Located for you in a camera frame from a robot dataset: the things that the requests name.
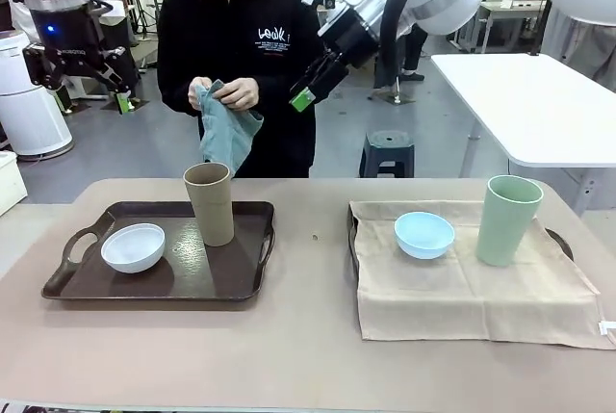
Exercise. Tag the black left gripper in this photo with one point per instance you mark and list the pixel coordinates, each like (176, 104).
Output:
(67, 37)

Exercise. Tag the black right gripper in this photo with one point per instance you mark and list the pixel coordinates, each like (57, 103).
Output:
(353, 42)

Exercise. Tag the teal cloth mat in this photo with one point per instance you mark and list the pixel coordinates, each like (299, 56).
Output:
(226, 134)

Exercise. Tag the light blue bowl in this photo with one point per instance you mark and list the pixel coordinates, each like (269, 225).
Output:
(423, 237)

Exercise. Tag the light green tall cup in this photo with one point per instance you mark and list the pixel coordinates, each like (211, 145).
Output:
(505, 230)

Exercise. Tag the beige cloth mat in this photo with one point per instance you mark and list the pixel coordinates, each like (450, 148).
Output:
(433, 297)

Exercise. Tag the person's left forearm black sleeve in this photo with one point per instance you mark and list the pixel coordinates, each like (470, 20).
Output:
(286, 95)

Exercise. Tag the person's right forearm black sleeve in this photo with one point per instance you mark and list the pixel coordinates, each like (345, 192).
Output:
(173, 95)

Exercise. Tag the dark brown serving tray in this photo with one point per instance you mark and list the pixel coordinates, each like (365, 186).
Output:
(351, 249)
(192, 273)

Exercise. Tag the person's left hand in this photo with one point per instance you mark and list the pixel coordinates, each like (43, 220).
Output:
(240, 93)

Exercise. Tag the person's right hand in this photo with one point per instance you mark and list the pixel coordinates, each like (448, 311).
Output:
(197, 95)

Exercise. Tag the white cylindrical air purifier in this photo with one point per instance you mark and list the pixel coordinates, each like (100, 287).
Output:
(29, 114)

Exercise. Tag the bystander in dark trousers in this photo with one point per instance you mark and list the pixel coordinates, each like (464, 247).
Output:
(414, 54)

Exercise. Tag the dark plastic stool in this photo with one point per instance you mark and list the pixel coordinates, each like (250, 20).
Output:
(387, 153)

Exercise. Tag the person in black shirt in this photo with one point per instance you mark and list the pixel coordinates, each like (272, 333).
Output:
(231, 28)

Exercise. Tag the white box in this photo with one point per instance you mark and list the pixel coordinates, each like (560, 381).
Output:
(9, 182)

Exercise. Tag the brown tall cup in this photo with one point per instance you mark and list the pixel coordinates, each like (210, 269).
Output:
(212, 215)

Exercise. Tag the white bowl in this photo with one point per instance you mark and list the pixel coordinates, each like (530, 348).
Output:
(132, 249)

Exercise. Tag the background work table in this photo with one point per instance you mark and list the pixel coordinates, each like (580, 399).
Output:
(505, 8)

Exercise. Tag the white side table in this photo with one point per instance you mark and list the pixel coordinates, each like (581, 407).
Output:
(529, 105)

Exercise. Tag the black vertical pole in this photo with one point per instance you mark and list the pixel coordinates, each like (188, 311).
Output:
(541, 28)

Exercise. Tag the bystander in grey skirt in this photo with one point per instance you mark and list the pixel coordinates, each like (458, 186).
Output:
(582, 52)

